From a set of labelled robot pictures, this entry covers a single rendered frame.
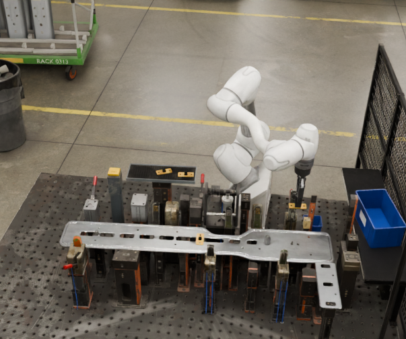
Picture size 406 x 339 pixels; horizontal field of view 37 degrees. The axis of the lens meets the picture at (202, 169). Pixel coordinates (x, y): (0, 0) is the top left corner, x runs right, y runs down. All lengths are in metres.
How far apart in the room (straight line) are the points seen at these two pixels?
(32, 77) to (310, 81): 3.01
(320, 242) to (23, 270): 1.60
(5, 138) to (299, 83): 3.10
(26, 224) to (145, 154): 1.97
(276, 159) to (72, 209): 1.65
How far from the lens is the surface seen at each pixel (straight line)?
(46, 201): 3.96
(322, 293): 2.95
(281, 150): 2.63
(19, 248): 3.67
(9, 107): 5.55
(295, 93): 6.56
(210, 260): 2.97
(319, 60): 7.30
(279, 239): 3.18
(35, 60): 6.77
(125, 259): 3.02
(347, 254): 3.07
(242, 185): 3.66
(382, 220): 3.35
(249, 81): 3.14
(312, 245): 3.17
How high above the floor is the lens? 3.13
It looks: 36 degrees down
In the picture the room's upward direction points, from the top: 1 degrees clockwise
